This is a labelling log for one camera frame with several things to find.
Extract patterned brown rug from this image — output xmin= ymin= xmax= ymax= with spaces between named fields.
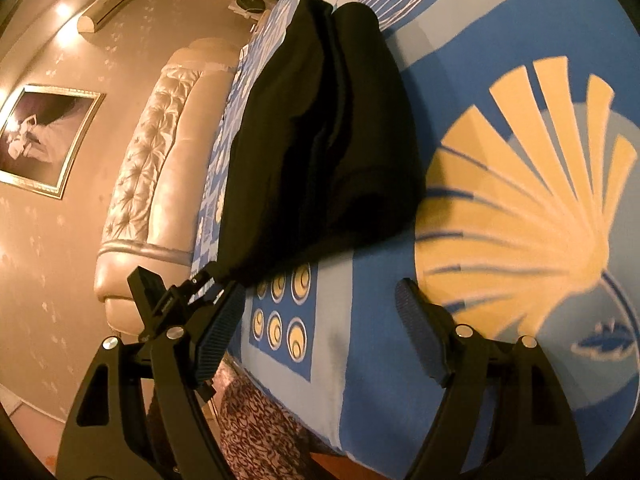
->
xmin=218 ymin=366 xmax=352 ymax=480

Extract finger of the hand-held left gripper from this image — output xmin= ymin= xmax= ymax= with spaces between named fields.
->
xmin=189 ymin=282 xmax=227 ymax=308
xmin=186 ymin=266 xmax=217 ymax=291

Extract blue printed blanket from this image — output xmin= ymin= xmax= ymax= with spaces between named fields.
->
xmin=192 ymin=0 xmax=640 ymax=480

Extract cream tufted headboard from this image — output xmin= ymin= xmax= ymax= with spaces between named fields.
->
xmin=93 ymin=36 xmax=242 ymax=333

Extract white wall air conditioner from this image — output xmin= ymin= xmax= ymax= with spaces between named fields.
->
xmin=76 ymin=0 xmax=157 ymax=37

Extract framed wall picture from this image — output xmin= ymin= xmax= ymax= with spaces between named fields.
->
xmin=0 ymin=83 xmax=107 ymax=200

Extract round dark wall fixture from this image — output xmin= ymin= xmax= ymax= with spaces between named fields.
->
xmin=228 ymin=0 xmax=274 ymax=18

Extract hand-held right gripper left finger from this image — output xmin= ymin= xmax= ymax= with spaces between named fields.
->
xmin=55 ymin=282 xmax=247 ymax=480

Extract black pants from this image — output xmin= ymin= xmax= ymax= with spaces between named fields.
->
xmin=212 ymin=0 xmax=427 ymax=283

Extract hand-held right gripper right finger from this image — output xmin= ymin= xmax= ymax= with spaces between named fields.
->
xmin=394 ymin=279 xmax=586 ymax=480

